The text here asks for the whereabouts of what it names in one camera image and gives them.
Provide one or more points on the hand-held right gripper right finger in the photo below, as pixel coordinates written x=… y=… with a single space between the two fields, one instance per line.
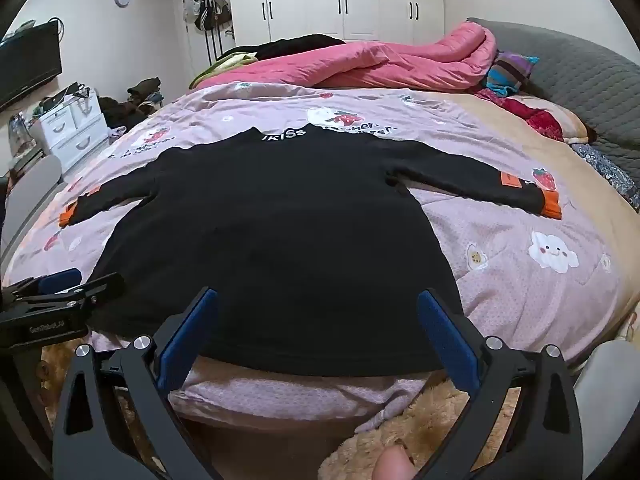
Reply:
x=450 y=340

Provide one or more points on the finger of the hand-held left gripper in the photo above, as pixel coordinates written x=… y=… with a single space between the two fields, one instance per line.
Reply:
x=100 y=287
x=60 y=280

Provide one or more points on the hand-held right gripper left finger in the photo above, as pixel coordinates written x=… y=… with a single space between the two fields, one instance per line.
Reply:
x=187 y=345

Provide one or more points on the black sweater with orange cuffs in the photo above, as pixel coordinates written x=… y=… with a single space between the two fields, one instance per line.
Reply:
x=275 y=235

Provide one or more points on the dark clothes pile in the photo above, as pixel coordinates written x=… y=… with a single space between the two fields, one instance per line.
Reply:
x=135 y=102

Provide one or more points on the person's right hand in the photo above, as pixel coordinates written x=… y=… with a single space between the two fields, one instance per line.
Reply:
x=395 y=465

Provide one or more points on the tan fluffy rug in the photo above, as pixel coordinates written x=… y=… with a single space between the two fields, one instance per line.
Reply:
x=435 y=420

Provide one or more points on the pink printed bed sheet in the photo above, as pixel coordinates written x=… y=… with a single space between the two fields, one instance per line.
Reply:
x=500 y=270

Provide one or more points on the white drawer cabinet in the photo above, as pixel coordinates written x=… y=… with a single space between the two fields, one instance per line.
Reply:
x=75 y=130

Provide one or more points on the beige blanket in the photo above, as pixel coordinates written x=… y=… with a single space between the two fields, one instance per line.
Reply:
x=590 y=195

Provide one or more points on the black television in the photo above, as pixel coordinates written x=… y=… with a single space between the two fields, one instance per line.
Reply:
x=27 y=65

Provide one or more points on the blue patterned cloth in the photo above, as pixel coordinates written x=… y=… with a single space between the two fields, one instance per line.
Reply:
x=610 y=172

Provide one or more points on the red patterned cloth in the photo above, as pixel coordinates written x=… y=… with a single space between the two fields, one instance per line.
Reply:
x=535 y=117

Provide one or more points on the green blanket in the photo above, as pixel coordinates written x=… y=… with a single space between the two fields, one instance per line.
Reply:
x=220 y=70

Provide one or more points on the white door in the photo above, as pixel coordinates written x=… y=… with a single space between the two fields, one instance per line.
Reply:
x=197 y=55

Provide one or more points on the striped colourful pillow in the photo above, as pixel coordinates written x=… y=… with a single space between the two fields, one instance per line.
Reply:
x=510 y=72

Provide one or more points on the pink quilt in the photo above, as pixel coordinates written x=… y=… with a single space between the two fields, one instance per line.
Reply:
x=380 y=65

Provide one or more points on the hanging bags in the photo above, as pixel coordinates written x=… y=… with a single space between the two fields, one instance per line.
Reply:
x=210 y=10

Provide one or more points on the grey quilted headboard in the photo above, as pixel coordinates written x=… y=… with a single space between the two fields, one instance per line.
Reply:
x=590 y=75

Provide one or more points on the black clothing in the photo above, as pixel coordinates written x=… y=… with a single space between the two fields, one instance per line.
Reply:
x=295 y=45

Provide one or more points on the white wardrobe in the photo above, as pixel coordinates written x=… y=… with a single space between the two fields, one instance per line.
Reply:
x=325 y=0

